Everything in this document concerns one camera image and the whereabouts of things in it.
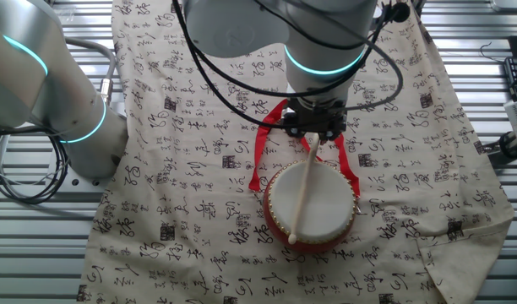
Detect grey cable with metal connector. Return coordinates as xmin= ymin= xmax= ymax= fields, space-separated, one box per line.
xmin=62 ymin=35 xmax=118 ymax=106

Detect black mount with cable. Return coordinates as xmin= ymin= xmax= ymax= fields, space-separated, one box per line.
xmin=482 ymin=131 xmax=517 ymax=164

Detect red ribbon strap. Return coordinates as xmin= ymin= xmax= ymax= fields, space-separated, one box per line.
xmin=248 ymin=99 xmax=361 ymax=198

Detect black cable loop bundle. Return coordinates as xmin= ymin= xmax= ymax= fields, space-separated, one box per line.
xmin=0 ymin=126 xmax=73 ymax=206

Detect beige calligraphy print cloth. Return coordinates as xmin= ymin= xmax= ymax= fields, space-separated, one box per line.
xmin=76 ymin=0 xmax=515 ymax=304

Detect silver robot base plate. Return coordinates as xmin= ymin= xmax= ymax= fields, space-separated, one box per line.
xmin=42 ymin=138 xmax=128 ymax=198

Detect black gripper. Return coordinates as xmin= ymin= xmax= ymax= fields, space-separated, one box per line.
xmin=281 ymin=100 xmax=348 ymax=144

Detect pale wooden drumstick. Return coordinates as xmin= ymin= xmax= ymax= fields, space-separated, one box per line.
xmin=287 ymin=133 xmax=323 ymax=245

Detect grey flat device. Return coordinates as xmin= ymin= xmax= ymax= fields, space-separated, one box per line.
xmin=490 ymin=0 xmax=517 ymax=13

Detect red drum with white skin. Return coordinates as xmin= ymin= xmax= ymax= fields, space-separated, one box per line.
xmin=262 ymin=159 xmax=361 ymax=254

